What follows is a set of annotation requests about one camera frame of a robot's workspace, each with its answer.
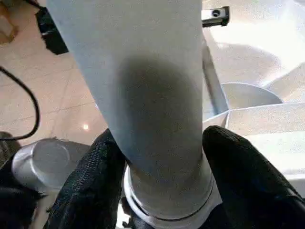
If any white plastic table leg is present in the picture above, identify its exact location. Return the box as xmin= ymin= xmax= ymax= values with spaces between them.
xmin=45 ymin=0 xmax=215 ymax=220

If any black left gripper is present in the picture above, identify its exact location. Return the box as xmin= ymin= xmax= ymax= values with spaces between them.
xmin=201 ymin=6 xmax=231 ymax=27

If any white plastic table top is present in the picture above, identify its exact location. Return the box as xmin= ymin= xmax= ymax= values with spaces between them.
xmin=120 ymin=0 xmax=305 ymax=229

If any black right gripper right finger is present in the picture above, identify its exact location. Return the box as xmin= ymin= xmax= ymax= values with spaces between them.
xmin=202 ymin=125 xmax=305 ymax=229

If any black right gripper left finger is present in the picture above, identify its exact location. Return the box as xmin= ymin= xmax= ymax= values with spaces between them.
xmin=46 ymin=128 xmax=127 ymax=229

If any black rectangular block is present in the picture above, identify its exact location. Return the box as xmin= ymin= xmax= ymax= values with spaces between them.
xmin=35 ymin=6 xmax=70 ymax=56

